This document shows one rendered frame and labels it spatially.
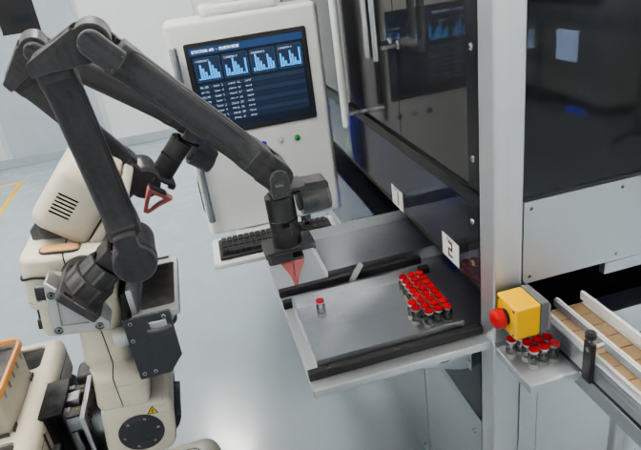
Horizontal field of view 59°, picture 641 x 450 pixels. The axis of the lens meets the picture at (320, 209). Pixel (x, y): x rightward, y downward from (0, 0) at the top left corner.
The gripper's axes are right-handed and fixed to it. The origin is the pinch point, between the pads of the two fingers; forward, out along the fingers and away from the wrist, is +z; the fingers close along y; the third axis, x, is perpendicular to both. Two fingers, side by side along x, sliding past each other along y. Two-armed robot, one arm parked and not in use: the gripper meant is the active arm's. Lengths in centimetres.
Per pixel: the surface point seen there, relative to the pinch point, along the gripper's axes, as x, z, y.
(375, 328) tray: 3.7, 20.4, 16.6
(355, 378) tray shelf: -10.1, 20.5, 7.2
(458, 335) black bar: -7.8, 19.4, 31.9
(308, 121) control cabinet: 89, -8, 25
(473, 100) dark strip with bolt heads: -4, -31, 40
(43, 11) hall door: 543, -48, -135
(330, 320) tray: 11.0, 20.1, 7.7
